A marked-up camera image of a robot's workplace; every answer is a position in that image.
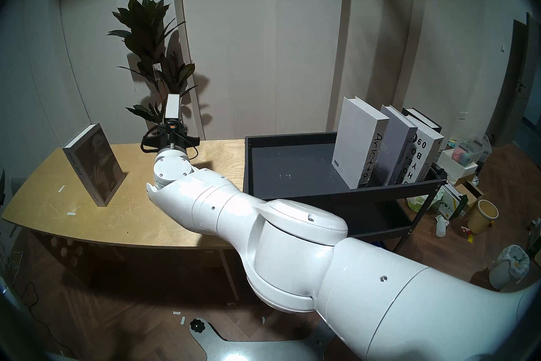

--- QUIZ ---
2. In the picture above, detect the clear plastic storage box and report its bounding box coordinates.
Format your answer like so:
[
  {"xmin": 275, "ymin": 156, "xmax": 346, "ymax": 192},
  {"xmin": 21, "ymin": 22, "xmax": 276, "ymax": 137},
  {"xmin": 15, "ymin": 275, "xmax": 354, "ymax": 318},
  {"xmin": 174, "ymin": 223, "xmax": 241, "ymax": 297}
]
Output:
[{"xmin": 451, "ymin": 136, "xmax": 493, "ymax": 167}]

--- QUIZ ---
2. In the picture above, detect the dark brown door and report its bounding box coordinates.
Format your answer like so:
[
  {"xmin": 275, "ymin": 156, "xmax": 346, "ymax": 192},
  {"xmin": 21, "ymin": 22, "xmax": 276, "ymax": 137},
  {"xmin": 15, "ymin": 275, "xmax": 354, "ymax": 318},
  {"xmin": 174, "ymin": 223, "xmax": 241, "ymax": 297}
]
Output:
[{"xmin": 486, "ymin": 11, "xmax": 541, "ymax": 147}]

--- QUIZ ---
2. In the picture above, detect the Arietta Mobilier book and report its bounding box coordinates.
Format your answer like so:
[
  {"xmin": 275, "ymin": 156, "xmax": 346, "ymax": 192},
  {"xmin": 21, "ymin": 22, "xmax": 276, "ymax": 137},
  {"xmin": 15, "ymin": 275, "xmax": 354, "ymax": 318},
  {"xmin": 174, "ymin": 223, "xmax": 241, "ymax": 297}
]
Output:
[{"xmin": 332, "ymin": 96, "xmax": 390, "ymax": 189}]

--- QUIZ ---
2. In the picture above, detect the light wooden display table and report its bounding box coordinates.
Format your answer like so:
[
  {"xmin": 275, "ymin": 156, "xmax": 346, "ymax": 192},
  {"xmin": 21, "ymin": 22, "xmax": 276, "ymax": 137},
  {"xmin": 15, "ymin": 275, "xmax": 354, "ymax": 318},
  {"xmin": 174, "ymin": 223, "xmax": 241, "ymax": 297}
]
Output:
[{"xmin": 2, "ymin": 140, "xmax": 246, "ymax": 301}]

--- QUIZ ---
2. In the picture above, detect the green and white carton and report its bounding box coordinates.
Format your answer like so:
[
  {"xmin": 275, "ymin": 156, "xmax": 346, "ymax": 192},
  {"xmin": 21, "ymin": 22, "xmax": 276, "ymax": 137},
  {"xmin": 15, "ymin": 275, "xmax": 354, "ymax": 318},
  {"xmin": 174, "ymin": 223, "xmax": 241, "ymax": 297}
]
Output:
[{"xmin": 437, "ymin": 180, "xmax": 469, "ymax": 220}]

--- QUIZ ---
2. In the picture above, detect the white square box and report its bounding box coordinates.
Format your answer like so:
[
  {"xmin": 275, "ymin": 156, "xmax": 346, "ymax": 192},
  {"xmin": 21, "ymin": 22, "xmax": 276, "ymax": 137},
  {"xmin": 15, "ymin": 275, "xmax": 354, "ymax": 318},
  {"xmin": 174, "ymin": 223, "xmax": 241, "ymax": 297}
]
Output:
[{"xmin": 436, "ymin": 149, "xmax": 478, "ymax": 184}]

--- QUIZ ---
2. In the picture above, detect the Crime and Punishment book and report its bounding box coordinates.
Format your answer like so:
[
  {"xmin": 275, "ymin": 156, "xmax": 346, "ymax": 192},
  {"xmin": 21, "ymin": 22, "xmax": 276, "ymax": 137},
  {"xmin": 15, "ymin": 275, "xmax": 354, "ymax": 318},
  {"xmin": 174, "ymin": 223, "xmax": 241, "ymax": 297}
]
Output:
[{"xmin": 164, "ymin": 93, "xmax": 182, "ymax": 119}]

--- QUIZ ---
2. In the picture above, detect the grey Special Issue book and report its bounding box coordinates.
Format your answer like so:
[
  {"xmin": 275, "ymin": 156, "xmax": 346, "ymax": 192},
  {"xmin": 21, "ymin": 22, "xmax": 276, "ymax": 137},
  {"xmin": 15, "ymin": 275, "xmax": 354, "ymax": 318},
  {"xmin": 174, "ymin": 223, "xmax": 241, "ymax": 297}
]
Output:
[{"xmin": 62, "ymin": 123, "xmax": 127, "ymax": 207}]

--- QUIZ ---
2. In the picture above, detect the black metal shelf cart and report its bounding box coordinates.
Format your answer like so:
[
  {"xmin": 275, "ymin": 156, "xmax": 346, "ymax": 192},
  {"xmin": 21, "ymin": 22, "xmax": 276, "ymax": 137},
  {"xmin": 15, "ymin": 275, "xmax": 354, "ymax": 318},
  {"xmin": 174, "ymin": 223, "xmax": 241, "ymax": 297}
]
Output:
[{"xmin": 243, "ymin": 132, "xmax": 446, "ymax": 255}]

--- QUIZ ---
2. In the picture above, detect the white bin with plastic bag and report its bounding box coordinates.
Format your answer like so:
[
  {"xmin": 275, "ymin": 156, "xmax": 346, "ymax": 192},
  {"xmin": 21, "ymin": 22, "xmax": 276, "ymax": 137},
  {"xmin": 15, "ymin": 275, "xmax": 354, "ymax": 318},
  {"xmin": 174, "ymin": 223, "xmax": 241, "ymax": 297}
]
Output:
[{"xmin": 489, "ymin": 245, "xmax": 530, "ymax": 290}]

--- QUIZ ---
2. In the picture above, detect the tall green leafy plant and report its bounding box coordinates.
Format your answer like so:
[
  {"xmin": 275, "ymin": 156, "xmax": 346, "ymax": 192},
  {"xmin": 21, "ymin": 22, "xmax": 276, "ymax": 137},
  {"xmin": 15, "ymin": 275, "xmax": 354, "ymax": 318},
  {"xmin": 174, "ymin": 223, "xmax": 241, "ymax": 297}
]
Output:
[{"xmin": 107, "ymin": 0, "xmax": 199, "ymax": 141}]

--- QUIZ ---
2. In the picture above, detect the white Design Hotels yearbook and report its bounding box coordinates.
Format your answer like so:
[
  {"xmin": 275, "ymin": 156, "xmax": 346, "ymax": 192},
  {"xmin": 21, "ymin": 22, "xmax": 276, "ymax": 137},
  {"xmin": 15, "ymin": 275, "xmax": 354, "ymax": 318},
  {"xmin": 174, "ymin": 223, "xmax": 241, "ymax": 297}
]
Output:
[{"xmin": 402, "ymin": 119, "xmax": 444, "ymax": 185}]

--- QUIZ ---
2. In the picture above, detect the pale green plastic bag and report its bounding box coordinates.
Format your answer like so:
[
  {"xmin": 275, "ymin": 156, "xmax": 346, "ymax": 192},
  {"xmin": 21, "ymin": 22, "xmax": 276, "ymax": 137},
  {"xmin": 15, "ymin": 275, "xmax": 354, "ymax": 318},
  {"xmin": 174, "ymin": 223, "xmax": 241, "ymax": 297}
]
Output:
[{"xmin": 406, "ymin": 191, "xmax": 444, "ymax": 213}]

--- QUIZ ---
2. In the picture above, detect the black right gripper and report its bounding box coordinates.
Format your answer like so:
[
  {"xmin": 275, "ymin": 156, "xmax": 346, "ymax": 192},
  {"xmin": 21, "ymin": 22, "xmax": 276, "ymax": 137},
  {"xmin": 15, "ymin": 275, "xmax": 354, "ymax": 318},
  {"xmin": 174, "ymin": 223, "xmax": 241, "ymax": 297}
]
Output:
[{"xmin": 142, "ymin": 118, "xmax": 200, "ymax": 152}]

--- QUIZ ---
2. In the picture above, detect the brown cardboard box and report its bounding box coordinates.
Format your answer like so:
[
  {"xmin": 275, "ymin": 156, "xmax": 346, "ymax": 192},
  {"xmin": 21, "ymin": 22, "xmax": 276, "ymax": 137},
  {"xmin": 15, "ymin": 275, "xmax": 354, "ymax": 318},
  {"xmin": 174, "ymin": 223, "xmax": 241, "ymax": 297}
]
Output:
[{"xmin": 454, "ymin": 178, "xmax": 486, "ymax": 204}]

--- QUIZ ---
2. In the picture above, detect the beige round bucket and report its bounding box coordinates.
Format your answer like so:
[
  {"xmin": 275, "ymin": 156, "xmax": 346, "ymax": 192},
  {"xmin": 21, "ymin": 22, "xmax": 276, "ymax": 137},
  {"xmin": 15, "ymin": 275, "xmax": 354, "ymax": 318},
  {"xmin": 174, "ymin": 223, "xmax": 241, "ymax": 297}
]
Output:
[{"xmin": 466, "ymin": 199, "xmax": 499, "ymax": 235}]

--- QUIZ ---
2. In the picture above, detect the grey metal robot base plate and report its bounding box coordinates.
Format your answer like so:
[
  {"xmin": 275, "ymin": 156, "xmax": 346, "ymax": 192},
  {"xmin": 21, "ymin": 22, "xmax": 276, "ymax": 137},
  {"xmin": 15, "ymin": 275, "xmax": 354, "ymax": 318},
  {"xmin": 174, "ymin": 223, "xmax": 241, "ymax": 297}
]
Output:
[{"xmin": 189, "ymin": 318, "xmax": 339, "ymax": 361}]

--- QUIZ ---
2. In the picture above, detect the black Century book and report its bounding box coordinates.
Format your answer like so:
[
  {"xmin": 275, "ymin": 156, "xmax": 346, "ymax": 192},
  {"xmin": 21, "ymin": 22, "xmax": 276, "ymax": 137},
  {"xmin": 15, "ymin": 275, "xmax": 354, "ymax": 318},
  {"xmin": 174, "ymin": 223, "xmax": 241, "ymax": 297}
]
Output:
[{"xmin": 402, "ymin": 108, "xmax": 442, "ymax": 132}]

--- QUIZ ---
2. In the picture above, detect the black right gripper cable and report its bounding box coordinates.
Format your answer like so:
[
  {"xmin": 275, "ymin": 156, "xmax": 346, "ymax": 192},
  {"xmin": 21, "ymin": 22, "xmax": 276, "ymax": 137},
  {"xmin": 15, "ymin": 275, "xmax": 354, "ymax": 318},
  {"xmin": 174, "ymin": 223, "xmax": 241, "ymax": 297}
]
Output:
[{"xmin": 140, "ymin": 127, "xmax": 160, "ymax": 153}]

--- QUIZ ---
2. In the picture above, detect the black floor cable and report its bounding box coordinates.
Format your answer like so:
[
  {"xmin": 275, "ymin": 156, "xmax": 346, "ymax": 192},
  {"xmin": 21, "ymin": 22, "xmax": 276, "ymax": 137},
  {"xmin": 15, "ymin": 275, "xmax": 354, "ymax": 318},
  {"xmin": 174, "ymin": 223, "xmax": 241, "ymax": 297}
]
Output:
[{"xmin": 8, "ymin": 282, "xmax": 41, "ymax": 311}]

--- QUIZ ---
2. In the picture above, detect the grey Discontent book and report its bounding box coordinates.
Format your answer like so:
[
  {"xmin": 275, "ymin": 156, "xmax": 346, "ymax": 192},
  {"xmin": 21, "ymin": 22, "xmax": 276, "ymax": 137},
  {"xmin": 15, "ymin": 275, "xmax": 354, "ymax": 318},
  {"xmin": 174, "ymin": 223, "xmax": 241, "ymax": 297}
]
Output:
[{"xmin": 374, "ymin": 106, "xmax": 419, "ymax": 186}]

